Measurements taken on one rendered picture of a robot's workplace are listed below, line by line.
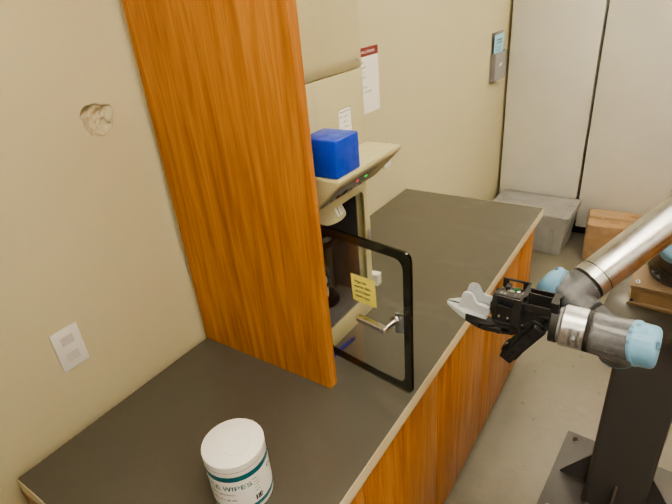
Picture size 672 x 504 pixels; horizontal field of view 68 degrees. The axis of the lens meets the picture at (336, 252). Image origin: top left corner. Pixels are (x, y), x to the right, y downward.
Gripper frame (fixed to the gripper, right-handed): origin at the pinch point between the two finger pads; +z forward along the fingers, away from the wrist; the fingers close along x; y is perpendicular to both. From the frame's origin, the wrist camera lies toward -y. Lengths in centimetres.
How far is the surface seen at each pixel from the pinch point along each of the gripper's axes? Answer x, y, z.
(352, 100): -34, 33, 43
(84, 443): 47, -37, 78
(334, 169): -8.4, 22.5, 32.6
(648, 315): -72, -37, -35
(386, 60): -132, 29, 85
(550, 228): -276, -108, 31
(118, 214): 15, 12, 86
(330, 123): -23, 29, 43
